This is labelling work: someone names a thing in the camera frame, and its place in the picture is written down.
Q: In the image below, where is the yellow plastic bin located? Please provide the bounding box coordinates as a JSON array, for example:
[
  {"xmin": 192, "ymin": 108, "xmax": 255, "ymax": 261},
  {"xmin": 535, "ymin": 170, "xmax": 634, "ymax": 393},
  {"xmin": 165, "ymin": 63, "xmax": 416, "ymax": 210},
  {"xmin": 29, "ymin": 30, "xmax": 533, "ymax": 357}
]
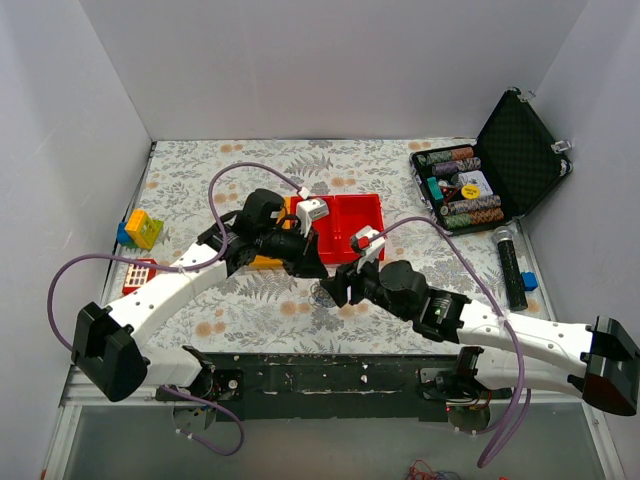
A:
[{"xmin": 249, "ymin": 196, "xmax": 292, "ymax": 270}]

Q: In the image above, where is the red plastic bin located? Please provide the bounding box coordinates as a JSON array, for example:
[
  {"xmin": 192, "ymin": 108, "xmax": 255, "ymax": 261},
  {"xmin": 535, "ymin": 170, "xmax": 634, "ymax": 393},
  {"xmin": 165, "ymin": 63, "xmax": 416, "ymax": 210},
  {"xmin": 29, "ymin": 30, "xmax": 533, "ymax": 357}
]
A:
[
  {"xmin": 289, "ymin": 196, "xmax": 338, "ymax": 264},
  {"xmin": 329, "ymin": 194, "xmax": 384, "ymax": 264}
]

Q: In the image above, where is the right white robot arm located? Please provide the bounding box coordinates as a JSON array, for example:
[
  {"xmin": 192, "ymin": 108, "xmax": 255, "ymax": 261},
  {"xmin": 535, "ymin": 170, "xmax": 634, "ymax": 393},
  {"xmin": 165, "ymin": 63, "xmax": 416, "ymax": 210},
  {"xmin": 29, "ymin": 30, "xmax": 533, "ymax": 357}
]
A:
[{"xmin": 320, "ymin": 261, "xmax": 639, "ymax": 416}]

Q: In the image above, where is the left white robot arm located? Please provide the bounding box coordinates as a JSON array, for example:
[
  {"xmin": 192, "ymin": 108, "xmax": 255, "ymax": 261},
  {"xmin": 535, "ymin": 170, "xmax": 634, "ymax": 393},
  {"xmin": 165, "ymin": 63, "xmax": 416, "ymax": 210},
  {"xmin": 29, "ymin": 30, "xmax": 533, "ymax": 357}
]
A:
[{"xmin": 71, "ymin": 189, "xmax": 329, "ymax": 402}]

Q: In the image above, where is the floral table mat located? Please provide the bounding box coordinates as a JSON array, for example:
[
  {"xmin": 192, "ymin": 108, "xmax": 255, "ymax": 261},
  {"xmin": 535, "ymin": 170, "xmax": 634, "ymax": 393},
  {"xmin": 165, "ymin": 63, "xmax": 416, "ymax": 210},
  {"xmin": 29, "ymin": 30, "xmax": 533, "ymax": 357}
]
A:
[{"xmin": 94, "ymin": 137, "xmax": 556, "ymax": 355}]

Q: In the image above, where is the yellow green blue block stack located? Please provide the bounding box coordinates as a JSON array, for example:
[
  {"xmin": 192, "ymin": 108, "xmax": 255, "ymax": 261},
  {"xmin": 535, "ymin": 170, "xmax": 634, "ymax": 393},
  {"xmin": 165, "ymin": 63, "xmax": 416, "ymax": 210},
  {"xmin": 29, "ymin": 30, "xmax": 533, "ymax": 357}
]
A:
[{"xmin": 116, "ymin": 209, "xmax": 164, "ymax": 250}]

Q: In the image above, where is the black microphone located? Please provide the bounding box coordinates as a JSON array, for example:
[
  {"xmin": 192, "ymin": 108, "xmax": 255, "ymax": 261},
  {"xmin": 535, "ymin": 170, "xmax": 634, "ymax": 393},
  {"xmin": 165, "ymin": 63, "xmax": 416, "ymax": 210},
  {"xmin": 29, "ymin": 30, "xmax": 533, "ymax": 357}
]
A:
[{"xmin": 492, "ymin": 227, "xmax": 528, "ymax": 312}]

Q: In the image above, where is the red white window block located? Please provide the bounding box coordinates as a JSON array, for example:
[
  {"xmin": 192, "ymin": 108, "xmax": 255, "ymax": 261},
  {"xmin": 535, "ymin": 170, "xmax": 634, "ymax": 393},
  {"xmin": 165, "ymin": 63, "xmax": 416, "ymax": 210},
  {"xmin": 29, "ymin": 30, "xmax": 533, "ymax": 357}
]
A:
[{"xmin": 122, "ymin": 258, "xmax": 157, "ymax": 296}]

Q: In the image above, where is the small blue toy block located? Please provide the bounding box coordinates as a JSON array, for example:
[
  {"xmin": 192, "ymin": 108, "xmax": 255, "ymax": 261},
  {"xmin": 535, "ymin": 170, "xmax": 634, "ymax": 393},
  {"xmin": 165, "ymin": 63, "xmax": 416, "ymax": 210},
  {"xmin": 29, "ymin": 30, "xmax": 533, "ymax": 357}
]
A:
[{"xmin": 521, "ymin": 272, "xmax": 539, "ymax": 292}]

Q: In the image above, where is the black poker chip case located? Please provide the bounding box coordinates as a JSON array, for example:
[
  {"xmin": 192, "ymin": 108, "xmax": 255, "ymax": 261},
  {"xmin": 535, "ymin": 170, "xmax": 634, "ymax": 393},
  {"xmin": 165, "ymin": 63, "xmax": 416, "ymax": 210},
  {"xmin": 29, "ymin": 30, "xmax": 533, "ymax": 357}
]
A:
[{"xmin": 409, "ymin": 88, "xmax": 573, "ymax": 236}]

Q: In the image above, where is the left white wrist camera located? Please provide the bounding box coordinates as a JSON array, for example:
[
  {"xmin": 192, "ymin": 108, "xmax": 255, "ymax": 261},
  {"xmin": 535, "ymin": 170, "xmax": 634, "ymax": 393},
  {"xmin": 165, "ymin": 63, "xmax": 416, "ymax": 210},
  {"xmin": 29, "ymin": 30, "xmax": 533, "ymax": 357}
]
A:
[{"xmin": 295, "ymin": 187, "xmax": 330, "ymax": 237}]

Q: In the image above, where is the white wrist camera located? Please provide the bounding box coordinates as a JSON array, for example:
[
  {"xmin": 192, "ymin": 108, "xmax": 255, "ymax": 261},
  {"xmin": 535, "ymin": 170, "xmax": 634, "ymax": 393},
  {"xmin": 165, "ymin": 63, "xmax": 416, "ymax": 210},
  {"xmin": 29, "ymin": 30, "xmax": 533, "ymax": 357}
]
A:
[
  {"xmin": 295, "ymin": 187, "xmax": 330, "ymax": 237},
  {"xmin": 350, "ymin": 225, "xmax": 385, "ymax": 273}
]

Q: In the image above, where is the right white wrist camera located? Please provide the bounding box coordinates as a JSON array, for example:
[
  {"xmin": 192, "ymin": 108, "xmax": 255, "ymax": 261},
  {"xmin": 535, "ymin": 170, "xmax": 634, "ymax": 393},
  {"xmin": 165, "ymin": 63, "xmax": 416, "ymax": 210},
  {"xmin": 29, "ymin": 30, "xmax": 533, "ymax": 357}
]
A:
[{"xmin": 350, "ymin": 225, "xmax": 385, "ymax": 273}]

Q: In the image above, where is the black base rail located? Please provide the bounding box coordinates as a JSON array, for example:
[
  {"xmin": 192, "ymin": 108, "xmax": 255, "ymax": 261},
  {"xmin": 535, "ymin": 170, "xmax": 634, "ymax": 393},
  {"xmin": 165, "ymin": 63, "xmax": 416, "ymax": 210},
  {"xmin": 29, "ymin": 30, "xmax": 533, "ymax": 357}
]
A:
[{"xmin": 149, "ymin": 351, "xmax": 551, "ymax": 424}]

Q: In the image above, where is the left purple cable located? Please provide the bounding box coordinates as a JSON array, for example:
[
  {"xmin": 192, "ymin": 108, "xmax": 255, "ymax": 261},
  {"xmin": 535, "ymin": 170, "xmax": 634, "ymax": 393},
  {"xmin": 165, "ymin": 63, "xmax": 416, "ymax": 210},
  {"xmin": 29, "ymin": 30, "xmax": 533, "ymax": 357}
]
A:
[{"xmin": 47, "ymin": 162, "xmax": 311, "ymax": 457}]

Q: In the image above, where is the purple cable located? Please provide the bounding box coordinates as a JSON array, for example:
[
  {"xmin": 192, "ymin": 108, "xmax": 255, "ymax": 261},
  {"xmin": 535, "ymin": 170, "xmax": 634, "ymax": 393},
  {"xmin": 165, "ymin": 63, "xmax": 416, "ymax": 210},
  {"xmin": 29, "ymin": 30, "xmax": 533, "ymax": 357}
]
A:
[
  {"xmin": 47, "ymin": 162, "xmax": 311, "ymax": 457},
  {"xmin": 374, "ymin": 215, "xmax": 532, "ymax": 469}
]

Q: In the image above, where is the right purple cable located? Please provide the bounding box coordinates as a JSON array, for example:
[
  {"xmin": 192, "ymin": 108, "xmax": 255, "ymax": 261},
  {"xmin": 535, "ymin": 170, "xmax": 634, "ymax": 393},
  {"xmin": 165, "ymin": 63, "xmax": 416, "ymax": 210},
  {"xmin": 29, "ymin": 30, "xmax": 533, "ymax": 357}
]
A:
[{"xmin": 374, "ymin": 215, "xmax": 532, "ymax": 469}]

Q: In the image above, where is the wire bundle on floor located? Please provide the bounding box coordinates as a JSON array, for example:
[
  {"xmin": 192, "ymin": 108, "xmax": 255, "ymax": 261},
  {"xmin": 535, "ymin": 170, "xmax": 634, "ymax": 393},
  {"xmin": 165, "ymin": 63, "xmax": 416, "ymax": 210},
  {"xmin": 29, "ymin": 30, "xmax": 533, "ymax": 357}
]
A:
[{"xmin": 405, "ymin": 458, "xmax": 464, "ymax": 480}]

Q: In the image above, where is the aluminium frame rail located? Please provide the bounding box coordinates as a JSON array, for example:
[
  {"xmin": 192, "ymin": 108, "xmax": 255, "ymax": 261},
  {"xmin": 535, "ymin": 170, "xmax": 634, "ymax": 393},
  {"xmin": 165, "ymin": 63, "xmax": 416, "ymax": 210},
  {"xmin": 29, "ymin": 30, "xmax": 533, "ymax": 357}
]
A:
[{"xmin": 41, "ymin": 368, "xmax": 174, "ymax": 479}]

